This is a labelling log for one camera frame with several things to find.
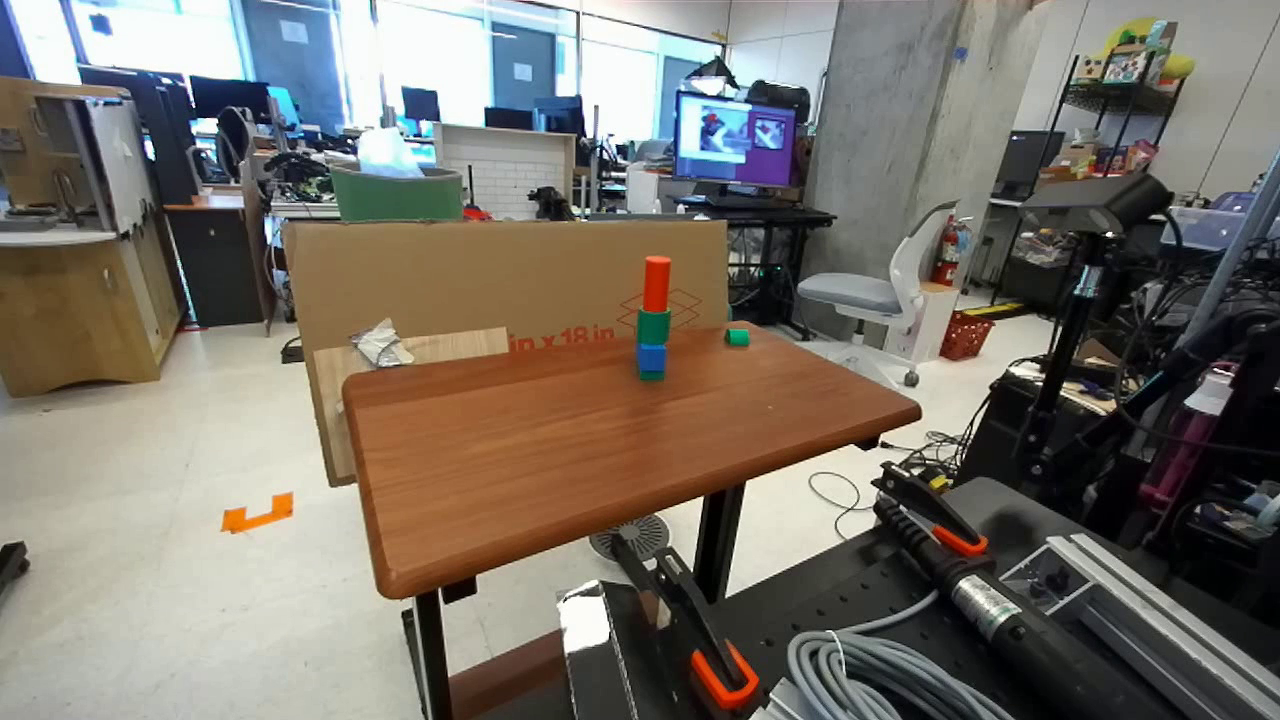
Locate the green block under orange cylinder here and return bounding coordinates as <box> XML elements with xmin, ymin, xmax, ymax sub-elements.
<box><xmin>632</xmin><ymin>308</ymin><xmax>676</xmax><ymax>351</ymax></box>

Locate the black desk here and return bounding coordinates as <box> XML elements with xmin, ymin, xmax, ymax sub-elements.
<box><xmin>674</xmin><ymin>190</ymin><xmax>839</xmax><ymax>339</ymax></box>

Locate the large cardboard box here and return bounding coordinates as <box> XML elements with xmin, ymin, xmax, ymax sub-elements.
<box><xmin>279</xmin><ymin>215</ymin><xmax>736</xmax><ymax>368</ymax></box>

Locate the black table leg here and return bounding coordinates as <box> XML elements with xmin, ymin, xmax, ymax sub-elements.
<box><xmin>690</xmin><ymin>479</ymin><xmax>750</xmax><ymax>609</ymax></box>
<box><xmin>410</xmin><ymin>584</ymin><xmax>461</xmax><ymax>720</ymax></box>

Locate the white chair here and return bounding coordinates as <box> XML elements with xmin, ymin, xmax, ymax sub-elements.
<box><xmin>791</xmin><ymin>196</ymin><xmax>964</xmax><ymax>392</ymax></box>

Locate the white pegboard box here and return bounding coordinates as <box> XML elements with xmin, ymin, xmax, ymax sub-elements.
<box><xmin>437</xmin><ymin>120</ymin><xmax>581</xmax><ymax>222</ymax></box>

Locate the computer monitor with lit screen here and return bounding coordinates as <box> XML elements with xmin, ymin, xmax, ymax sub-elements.
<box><xmin>674</xmin><ymin>89</ymin><xmax>804</xmax><ymax>190</ymax></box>

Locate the crumpled white paper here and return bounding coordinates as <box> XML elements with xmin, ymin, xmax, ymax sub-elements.
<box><xmin>350</xmin><ymin>316</ymin><xmax>421</xmax><ymax>370</ymax></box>

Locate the black clamp with orange tip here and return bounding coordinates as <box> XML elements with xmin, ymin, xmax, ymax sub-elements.
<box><xmin>606</xmin><ymin>532</ymin><xmax>769</xmax><ymax>720</ymax></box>

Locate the green bin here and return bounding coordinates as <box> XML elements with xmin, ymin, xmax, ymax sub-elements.
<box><xmin>328</xmin><ymin>163</ymin><xmax>469</xmax><ymax>227</ymax></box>

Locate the red fire extinguisher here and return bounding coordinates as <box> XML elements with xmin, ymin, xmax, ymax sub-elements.
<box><xmin>928</xmin><ymin>210</ymin><xmax>964</xmax><ymax>288</ymax></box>

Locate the red basket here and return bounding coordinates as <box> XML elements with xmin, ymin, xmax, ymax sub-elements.
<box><xmin>938</xmin><ymin>308</ymin><xmax>1002</xmax><ymax>365</ymax></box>

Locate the white plastic bag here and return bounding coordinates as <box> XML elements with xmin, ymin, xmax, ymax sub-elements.
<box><xmin>351</xmin><ymin>124</ymin><xmax>430</xmax><ymax>182</ymax></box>

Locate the black clamp with orange trigger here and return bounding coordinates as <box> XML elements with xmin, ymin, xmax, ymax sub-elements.
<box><xmin>871</xmin><ymin>459</ymin><xmax>995</xmax><ymax>565</ymax></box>

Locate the black cabinet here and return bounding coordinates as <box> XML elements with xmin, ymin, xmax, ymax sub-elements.
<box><xmin>163</xmin><ymin>196</ymin><xmax>270</xmax><ymax>332</ymax></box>

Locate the black computer tower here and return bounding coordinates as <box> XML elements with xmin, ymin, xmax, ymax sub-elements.
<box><xmin>77</xmin><ymin>64</ymin><xmax>204</xmax><ymax>209</ymax></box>

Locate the black shelf with toys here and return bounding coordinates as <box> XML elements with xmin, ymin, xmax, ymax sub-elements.
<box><xmin>1037</xmin><ymin>11</ymin><xmax>1202</xmax><ymax>190</ymax></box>

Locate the wooden cabinet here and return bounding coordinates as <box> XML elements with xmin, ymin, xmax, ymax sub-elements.
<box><xmin>0</xmin><ymin>76</ymin><xmax>188</xmax><ymax>401</ymax></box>

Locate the grey cable coil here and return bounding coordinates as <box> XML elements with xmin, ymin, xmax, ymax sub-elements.
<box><xmin>750</xmin><ymin>618</ymin><xmax>1019</xmax><ymax>720</ymax></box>

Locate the orange bracket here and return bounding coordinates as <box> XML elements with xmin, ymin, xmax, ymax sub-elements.
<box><xmin>219</xmin><ymin>488</ymin><xmax>300</xmax><ymax>538</ymax></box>

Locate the black camera stand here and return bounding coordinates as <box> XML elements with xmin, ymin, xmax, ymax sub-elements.
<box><xmin>1017</xmin><ymin>171</ymin><xmax>1180</xmax><ymax>488</ymax></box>

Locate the black cylindrical tool handle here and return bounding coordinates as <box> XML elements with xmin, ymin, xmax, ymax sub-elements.
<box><xmin>871</xmin><ymin>494</ymin><xmax>1186</xmax><ymax>720</ymax></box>

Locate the aluminium rail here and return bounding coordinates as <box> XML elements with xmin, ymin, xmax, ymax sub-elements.
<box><xmin>995</xmin><ymin>532</ymin><xmax>1280</xmax><ymax>720</ymax></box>

